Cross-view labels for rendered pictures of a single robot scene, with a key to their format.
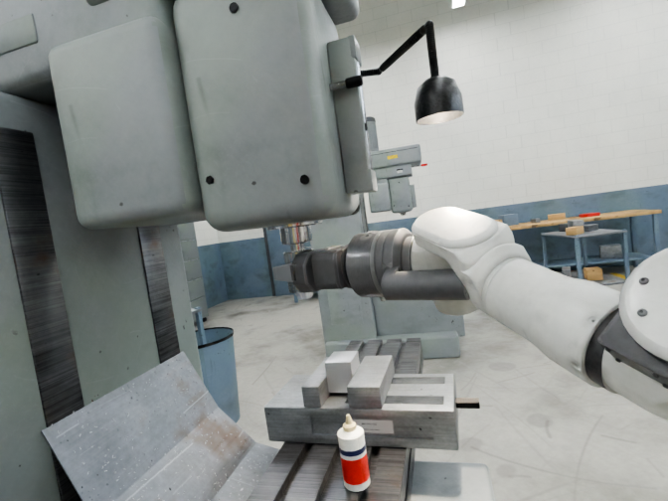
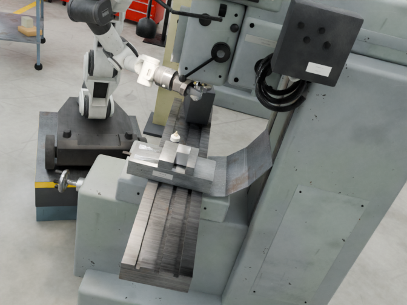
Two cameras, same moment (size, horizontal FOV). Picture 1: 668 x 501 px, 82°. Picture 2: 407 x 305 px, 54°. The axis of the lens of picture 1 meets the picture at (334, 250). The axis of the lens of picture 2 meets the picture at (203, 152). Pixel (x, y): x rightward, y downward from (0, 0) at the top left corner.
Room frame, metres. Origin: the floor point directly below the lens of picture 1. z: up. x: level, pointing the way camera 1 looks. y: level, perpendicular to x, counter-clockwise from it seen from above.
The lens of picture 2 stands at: (2.04, -0.36, 1.91)
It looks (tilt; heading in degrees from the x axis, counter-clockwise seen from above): 33 degrees down; 160
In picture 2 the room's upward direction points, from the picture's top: 15 degrees clockwise
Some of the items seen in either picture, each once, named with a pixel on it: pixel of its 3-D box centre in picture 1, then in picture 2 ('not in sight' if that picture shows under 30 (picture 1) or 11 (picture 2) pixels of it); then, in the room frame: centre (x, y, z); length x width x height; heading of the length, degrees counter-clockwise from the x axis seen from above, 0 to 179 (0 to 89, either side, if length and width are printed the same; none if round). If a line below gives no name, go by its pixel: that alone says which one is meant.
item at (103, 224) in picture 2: not in sight; (159, 231); (0.58, 0.03, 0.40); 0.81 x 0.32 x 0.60; 74
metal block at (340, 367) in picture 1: (343, 371); (182, 155); (0.74, 0.01, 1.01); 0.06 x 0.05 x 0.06; 162
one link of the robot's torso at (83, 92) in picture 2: not in sight; (95, 103); (-0.24, -0.33, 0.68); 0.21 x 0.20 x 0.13; 6
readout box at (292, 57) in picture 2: not in sight; (314, 43); (0.99, 0.25, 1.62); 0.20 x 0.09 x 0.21; 74
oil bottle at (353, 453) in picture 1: (352, 448); (174, 141); (0.56, 0.01, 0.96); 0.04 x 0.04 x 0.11
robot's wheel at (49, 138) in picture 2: not in sight; (49, 151); (0.06, -0.57, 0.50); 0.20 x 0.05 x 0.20; 6
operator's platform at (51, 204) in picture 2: not in sight; (91, 167); (-0.20, -0.33, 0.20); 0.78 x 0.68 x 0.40; 6
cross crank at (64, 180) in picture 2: not in sight; (71, 182); (0.46, -0.43, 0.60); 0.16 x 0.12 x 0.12; 74
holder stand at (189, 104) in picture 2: not in sight; (198, 97); (0.18, 0.19, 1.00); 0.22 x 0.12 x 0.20; 174
